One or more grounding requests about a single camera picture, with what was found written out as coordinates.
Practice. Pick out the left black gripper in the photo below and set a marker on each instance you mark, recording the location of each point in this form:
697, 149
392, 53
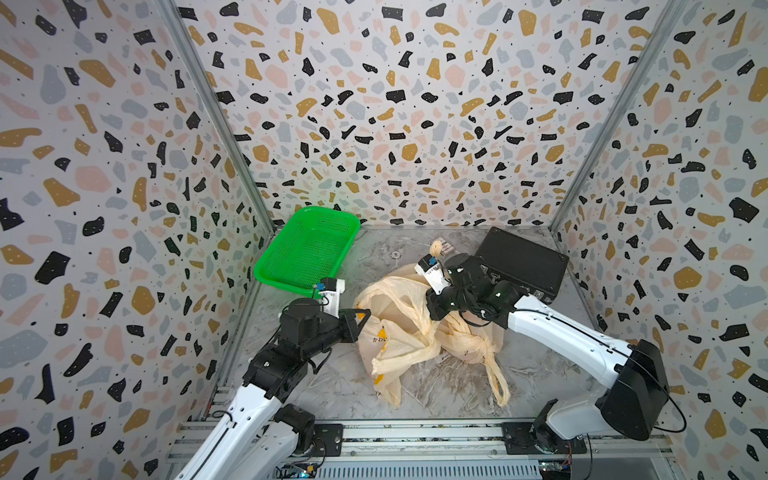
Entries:
352, 330

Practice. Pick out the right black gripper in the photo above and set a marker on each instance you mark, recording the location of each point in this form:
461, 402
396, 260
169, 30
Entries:
432, 301

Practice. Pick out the beige plastic bag with apples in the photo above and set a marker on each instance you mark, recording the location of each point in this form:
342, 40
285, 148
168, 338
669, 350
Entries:
399, 333

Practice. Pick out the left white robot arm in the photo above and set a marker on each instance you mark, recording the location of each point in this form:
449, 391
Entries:
260, 430

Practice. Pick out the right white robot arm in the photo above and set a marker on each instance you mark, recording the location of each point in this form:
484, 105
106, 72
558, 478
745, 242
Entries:
634, 387

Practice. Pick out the small card box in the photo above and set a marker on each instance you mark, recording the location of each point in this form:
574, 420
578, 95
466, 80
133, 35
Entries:
446, 248

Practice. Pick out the green plastic mesh basket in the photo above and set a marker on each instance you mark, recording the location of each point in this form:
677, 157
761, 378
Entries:
311, 246

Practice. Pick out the black flat box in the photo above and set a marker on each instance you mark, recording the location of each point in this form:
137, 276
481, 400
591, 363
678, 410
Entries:
532, 268

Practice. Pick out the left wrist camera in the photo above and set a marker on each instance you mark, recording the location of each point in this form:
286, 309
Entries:
330, 291

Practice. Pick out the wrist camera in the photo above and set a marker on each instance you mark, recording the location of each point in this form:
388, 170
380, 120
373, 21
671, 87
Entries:
330, 291
429, 267

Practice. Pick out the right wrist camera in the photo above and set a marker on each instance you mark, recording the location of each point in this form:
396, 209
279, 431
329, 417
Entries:
429, 267

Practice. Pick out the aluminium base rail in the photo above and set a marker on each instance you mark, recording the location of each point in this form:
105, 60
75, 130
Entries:
478, 449

